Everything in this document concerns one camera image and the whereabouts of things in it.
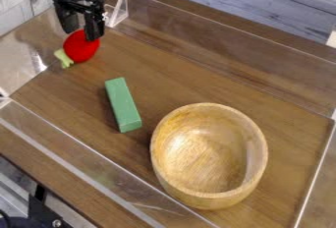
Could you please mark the clear acrylic corner bracket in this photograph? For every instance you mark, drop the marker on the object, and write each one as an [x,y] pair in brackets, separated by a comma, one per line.
[115,13]

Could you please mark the clear acrylic tray wall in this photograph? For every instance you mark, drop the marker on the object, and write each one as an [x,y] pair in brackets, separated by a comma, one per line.
[179,59]

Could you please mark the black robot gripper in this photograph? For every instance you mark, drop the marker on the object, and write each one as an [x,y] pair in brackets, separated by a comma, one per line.
[95,24]

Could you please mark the red plush strawberry toy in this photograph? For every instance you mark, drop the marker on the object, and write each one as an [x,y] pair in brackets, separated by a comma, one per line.
[78,49]

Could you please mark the green rectangular block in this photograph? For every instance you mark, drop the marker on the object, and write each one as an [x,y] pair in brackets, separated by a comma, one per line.
[123,105]

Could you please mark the black clamp with cable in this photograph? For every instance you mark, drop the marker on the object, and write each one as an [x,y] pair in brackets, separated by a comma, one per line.
[42,216]

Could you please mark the wooden bowl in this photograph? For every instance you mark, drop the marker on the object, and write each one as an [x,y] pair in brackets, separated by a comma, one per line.
[208,155]

